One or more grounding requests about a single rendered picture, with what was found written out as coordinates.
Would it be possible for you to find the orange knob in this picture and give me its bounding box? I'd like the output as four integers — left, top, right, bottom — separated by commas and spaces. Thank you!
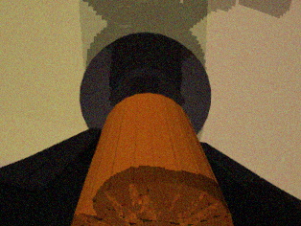
70, 94, 233, 226

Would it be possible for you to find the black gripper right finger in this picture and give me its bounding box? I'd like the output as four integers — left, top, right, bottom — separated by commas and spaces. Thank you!
200, 143, 301, 226

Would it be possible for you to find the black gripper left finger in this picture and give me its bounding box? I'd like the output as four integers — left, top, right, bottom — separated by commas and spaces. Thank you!
0, 127, 101, 226

